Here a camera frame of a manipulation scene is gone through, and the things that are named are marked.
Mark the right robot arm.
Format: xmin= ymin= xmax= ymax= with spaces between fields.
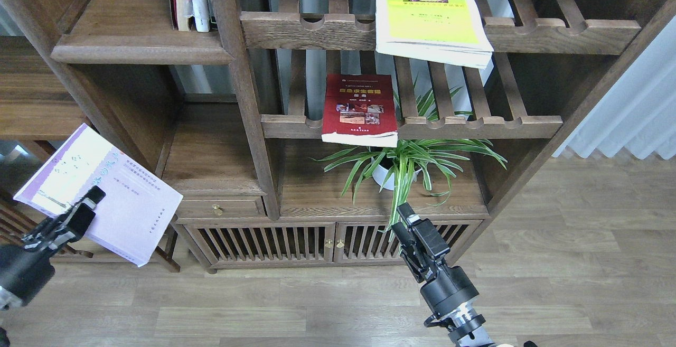
xmin=392 ymin=203 xmax=497 ymax=346

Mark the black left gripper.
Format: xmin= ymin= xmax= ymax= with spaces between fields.
xmin=1 ymin=185 xmax=106 ymax=310

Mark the dark wooden bookshelf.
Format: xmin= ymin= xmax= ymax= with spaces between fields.
xmin=2 ymin=0 xmax=674 ymax=273

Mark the white curtain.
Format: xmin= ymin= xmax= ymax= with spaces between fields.
xmin=554 ymin=20 xmax=675 ymax=160

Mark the wooden side table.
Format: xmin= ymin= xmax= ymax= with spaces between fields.
xmin=0 ymin=36 xmax=183 ymax=273

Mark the brass drawer knob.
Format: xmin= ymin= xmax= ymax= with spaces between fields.
xmin=212 ymin=204 xmax=223 ymax=215

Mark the white lavender cover book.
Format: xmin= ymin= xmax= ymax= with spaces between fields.
xmin=14 ymin=125 xmax=183 ymax=267

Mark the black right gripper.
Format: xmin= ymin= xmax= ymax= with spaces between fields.
xmin=392 ymin=203 xmax=478 ymax=321

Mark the yellow cover book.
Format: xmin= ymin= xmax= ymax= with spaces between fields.
xmin=375 ymin=0 xmax=493 ymax=69

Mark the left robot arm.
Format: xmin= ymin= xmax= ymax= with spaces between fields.
xmin=1 ymin=186 xmax=106 ymax=311

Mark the red cover book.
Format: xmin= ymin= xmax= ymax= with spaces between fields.
xmin=322 ymin=73 xmax=398 ymax=147

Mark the white plant pot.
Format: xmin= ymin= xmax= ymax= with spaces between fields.
xmin=372 ymin=158 xmax=398 ymax=191

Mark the green spider plant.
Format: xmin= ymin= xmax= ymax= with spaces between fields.
xmin=314 ymin=86 xmax=509 ymax=229

